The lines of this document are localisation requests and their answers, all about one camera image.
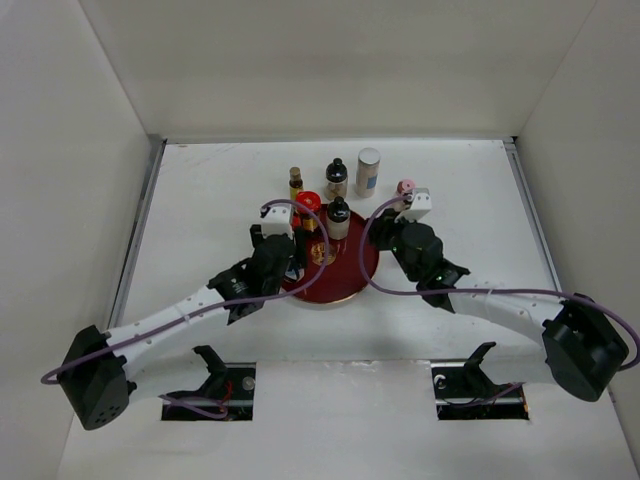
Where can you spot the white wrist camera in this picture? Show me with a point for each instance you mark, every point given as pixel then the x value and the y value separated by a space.
pixel 276 221
pixel 415 205

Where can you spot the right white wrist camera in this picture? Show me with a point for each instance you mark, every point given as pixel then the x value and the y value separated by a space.
pixel 415 205

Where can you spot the peppercorn jar blue label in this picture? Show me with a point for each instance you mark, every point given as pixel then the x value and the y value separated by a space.
pixel 292 272

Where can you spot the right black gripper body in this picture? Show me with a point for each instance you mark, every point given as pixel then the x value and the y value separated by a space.
pixel 389 236

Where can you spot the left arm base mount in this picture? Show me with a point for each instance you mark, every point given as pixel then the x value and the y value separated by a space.
pixel 226 394

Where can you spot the peppercorn jar silver lid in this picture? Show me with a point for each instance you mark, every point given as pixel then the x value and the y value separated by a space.
pixel 367 172

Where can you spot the pink-cap spice shaker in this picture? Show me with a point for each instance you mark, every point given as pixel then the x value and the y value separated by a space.
pixel 405 189

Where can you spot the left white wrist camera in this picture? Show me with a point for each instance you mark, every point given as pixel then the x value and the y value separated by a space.
pixel 276 221

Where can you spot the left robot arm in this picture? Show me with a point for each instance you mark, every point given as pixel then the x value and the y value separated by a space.
pixel 168 354

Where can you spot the small yellow-label oil bottle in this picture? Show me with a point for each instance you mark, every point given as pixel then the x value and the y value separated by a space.
pixel 296 184

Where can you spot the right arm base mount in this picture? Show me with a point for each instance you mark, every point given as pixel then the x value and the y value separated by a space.
pixel 463 392

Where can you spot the round red lacquer tray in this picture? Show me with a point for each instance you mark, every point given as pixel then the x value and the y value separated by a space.
pixel 342 278

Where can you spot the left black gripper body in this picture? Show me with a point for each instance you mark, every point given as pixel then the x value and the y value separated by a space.
pixel 298 256

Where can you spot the black-cap clear spice bottle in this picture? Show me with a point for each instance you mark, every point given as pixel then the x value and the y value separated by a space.
pixel 338 218

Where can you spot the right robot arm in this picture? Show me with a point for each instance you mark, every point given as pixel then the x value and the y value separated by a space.
pixel 576 343

